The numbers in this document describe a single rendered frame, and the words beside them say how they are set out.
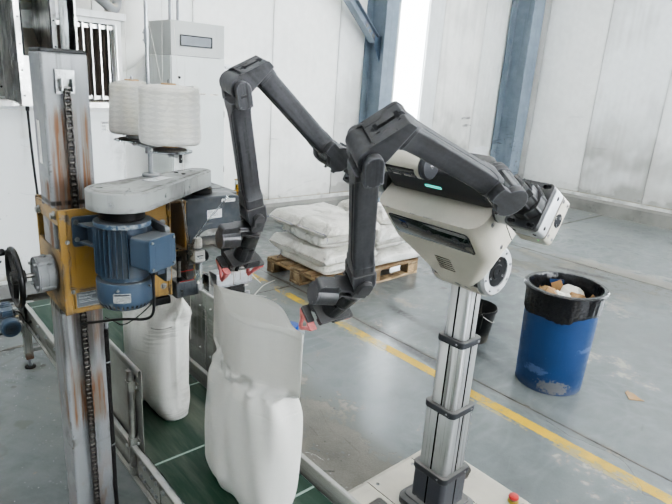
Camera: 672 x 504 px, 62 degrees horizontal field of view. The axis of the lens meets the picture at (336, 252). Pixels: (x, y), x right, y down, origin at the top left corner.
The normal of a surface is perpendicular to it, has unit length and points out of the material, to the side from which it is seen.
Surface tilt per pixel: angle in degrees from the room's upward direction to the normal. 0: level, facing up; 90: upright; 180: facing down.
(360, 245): 120
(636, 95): 90
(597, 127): 90
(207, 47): 90
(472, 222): 40
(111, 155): 90
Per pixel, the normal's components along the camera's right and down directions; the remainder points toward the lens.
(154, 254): 0.91, 0.18
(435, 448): -0.76, 0.14
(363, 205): 0.25, 0.73
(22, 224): 0.65, 0.26
